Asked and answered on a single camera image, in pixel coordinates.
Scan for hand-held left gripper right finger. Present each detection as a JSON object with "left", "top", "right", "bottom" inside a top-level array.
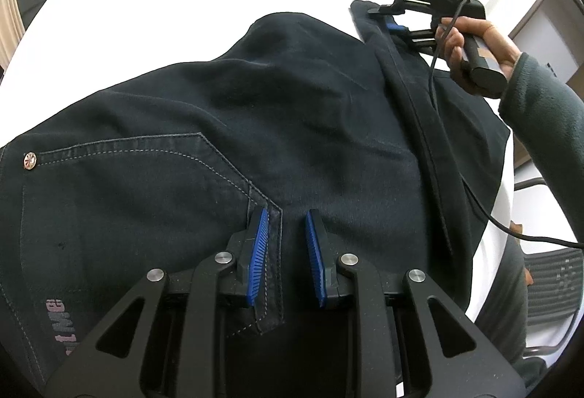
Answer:
[{"left": 305, "top": 208, "right": 530, "bottom": 398}]

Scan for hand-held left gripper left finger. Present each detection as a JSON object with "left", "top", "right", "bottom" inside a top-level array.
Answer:
[{"left": 46, "top": 207, "right": 271, "bottom": 398}]

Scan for black denim pants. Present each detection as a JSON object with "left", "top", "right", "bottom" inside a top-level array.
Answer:
[{"left": 0, "top": 0, "right": 512, "bottom": 398}]

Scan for person's right forearm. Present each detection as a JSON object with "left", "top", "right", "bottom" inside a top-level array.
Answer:
[{"left": 497, "top": 52, "right": 584, "bottom": 244}]

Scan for person's right hand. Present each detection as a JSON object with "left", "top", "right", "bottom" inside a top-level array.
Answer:
[{"left": 433, "top": 16, "right": 523, "bottom": 95}]

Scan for brown edged white cabinet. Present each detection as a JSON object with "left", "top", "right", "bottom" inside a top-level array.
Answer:
[{"left": 507, "top": 0, "right": 578, "bottom": 84}]

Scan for person's grey clothing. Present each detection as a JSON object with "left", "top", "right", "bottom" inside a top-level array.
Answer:
[{"left": 472, "top": 220, "right": 548, "bottom": 394}]

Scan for bed with white sheet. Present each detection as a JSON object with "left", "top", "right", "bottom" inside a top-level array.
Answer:
[{"left": 0, "top": 0, "right": 518, "bottom": 326}]

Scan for grey mesh chair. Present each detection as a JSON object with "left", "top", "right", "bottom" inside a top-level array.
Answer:
[{"left": 513, "top": 178, "right": 584, "bottom": 362}]

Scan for beige curtain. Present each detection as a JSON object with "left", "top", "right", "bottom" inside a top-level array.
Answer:
[{"left": 0, "top": 0, "right": 23, "bottom": 74}]

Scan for black cable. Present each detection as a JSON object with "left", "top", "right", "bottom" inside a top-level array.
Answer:
[{"left": 428, "top": 0, "right": 584, "bottom": 249}]

